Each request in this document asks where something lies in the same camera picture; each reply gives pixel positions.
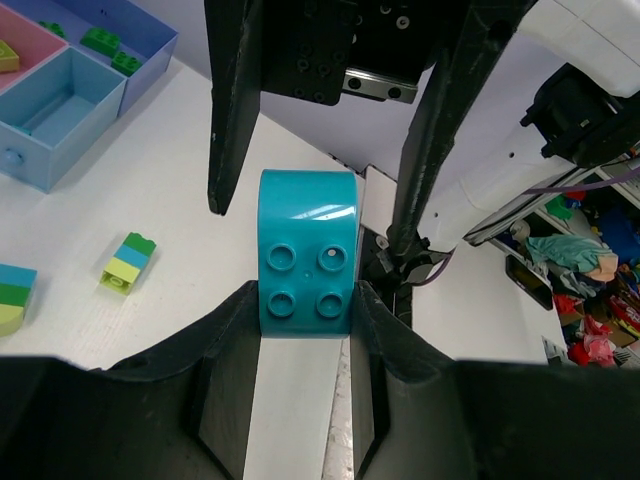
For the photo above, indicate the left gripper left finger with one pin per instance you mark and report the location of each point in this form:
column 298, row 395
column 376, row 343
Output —
column 180, row 409

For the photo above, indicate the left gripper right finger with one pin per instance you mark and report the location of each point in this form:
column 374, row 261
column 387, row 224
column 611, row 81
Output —
column 418, row 414

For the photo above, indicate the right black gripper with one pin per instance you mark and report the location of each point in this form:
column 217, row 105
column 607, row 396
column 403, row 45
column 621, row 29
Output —
column 317, row 51

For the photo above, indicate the teal curved lego brick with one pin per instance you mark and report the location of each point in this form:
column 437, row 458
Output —
column 307, row 234

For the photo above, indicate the curved three-colour lego stack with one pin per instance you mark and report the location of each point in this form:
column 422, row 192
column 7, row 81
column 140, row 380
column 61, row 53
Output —
column 17, row 284

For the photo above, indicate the dark green small lego brick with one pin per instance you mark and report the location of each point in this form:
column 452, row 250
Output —
column 101, row 41

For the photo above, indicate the blue small lego brick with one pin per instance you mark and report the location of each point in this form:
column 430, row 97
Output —
column 24, row 130

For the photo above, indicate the yellow-green lego brick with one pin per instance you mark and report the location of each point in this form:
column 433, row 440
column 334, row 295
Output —
column 9, row 59

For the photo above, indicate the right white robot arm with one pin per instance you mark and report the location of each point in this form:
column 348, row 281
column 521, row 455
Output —
column 585, row 114

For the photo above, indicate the periwinkle blue container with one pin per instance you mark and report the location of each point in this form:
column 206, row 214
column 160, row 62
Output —
column 142, row 35

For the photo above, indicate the light blue container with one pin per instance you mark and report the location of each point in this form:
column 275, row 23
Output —
column 68, row 103

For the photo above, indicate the pink container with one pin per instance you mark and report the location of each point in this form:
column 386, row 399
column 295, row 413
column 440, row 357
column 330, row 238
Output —
column 32, row 43

